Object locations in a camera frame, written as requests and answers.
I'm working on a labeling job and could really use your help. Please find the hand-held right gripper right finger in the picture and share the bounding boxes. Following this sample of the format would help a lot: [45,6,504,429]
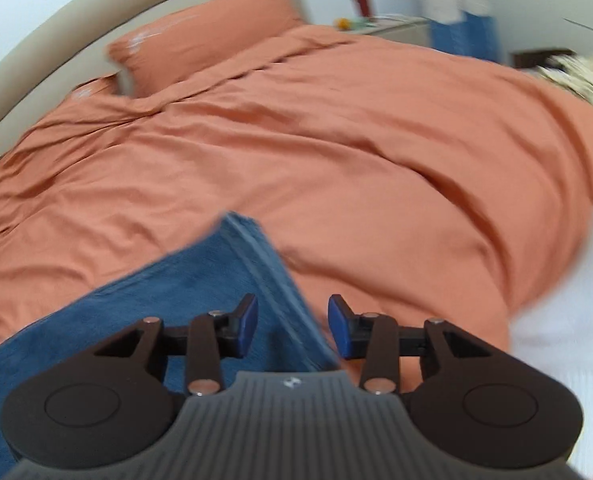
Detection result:
[327,294,494,397]

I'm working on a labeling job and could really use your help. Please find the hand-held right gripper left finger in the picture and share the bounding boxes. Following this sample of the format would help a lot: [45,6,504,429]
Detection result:
[92,294,260,397]

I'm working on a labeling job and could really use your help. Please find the blue denim pants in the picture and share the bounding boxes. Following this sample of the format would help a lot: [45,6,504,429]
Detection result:
[0,210,344,480]

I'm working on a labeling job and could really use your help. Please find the orange duvet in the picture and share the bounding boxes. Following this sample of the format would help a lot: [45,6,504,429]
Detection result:
[0,22,593,363]

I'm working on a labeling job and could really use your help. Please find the white knitted garment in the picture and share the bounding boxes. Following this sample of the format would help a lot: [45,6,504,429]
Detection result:
[507,199,593,480]

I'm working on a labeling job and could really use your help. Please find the large orange pillow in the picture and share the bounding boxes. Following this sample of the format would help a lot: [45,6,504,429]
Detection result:
[107,0,305,98]

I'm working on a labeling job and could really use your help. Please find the beige nightstand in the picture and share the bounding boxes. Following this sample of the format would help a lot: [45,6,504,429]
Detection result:
[346,14,433,49]

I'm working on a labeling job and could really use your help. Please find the dark wooden furniture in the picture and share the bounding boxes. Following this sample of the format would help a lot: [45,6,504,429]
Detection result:
[510,48,577,71]

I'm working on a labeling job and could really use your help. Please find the white and blue curtain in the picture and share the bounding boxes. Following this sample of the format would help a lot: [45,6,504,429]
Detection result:
[410,0,500,64]

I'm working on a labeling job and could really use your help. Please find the floral patterned cloth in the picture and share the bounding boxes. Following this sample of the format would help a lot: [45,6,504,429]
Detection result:
[535,47,593,117]

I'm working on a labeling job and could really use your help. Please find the beige padded headboard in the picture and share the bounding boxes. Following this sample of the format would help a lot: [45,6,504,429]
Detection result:
[0,0,311,167]

